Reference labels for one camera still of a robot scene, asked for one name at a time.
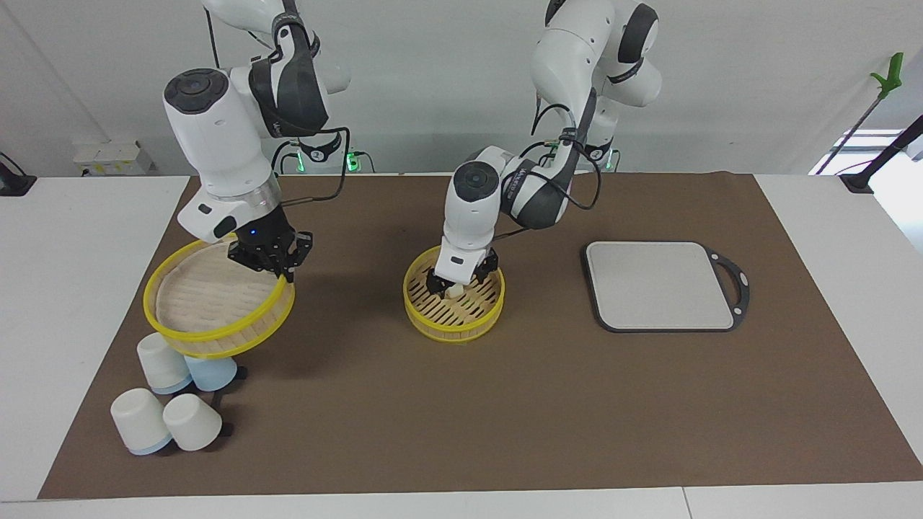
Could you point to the black table clamp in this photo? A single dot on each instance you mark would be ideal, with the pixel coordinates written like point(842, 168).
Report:
point(14, 180)

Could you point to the yellow bamboo steamer lid tray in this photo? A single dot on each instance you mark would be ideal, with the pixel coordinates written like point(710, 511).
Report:
point(216, 339)

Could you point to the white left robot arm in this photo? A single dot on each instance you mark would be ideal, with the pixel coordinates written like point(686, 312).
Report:
point(469, 216)

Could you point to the green tipped pole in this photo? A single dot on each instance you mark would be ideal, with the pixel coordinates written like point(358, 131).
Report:
point(888, 76)

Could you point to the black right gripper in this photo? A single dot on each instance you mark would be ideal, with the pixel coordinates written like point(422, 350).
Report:
point(268, 241)

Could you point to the white power strip box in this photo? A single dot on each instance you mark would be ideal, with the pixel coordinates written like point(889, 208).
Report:
point(112, 157)

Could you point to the brown table mat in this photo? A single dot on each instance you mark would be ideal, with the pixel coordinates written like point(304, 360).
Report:
point(433, 418)

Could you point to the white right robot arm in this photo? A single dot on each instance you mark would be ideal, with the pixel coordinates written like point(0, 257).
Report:
point(216, 144)

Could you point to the yellow bamboo steamer basket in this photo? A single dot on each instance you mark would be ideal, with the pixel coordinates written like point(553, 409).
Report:
point(454, 329)

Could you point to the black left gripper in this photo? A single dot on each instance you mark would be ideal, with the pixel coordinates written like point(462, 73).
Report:
point(487, 263)

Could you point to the white steamed bun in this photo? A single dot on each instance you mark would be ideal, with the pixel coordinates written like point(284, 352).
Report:
point(456, 290)

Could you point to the white plastic cup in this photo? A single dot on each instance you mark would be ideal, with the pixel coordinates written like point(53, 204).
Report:
point(162, 364)
point(193, 424)
point(138, 422)

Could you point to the light blue plastic cup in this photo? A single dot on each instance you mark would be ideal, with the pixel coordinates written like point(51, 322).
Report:
point(213, 373)

